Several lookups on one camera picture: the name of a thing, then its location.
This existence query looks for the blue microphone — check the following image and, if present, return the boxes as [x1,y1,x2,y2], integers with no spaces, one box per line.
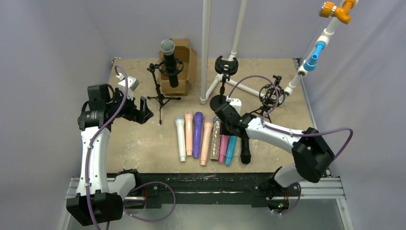
[225,136,237,166]

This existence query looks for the pink microphone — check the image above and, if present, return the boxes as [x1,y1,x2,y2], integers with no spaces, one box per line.
[219,135,230,164]

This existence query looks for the glitter sequin microphone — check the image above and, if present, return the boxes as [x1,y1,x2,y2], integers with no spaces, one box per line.
[210,116,221,161]

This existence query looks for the beige microphone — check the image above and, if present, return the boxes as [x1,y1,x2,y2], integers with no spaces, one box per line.
[184,110,193,157]
[200,120,213,166]

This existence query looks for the white microphone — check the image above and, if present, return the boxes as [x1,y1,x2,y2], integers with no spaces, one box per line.
[175,115,186,163]

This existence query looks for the black microphone orange cap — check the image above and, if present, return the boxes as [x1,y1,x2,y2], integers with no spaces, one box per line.
[240,138,251,164]

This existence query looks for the purple microphone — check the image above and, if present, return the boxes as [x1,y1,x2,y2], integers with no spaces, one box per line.
[192,112,204,159]

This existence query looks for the tripod shock mount stand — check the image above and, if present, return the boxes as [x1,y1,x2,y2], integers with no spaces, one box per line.
[147,58,184,125]
[250,75,286,123]

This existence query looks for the round base mic stand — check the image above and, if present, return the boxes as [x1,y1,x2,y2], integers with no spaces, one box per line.
[210,56,239,111]

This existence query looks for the black sparkly microphone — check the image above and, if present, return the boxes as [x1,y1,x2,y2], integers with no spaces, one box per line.
[160,39,179,88]

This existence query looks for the cardboard box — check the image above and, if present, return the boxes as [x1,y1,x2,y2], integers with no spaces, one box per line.
[158,38,197,96]

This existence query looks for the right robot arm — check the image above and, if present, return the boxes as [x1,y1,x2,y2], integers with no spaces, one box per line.
[214,103,335,188]

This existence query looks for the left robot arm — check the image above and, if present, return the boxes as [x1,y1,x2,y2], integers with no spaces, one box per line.
[66,82,154,226]

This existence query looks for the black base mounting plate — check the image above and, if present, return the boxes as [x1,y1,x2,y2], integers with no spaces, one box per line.
[108,172,301,210]

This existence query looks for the PVC pipe with coloured fittings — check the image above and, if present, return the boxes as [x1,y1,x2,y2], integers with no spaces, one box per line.
[284,0,359,96]

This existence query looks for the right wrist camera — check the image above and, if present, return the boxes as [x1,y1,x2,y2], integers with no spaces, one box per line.
[226,97,242,115]

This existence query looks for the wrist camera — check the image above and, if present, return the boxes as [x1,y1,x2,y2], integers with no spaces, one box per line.
[116,73,140,101]
[226,97,242,115]

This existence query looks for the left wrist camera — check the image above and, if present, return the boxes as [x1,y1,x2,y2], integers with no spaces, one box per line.
[116,73,140,101]

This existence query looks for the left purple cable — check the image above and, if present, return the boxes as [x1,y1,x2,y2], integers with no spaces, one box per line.
[85,65,177,230]

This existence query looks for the white PVC pipe frame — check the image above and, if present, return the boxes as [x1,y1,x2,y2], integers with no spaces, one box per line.
[200,0,273,105]

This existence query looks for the aluminium rail frame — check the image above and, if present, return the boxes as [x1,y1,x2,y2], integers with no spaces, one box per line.
[58,57,354,230]

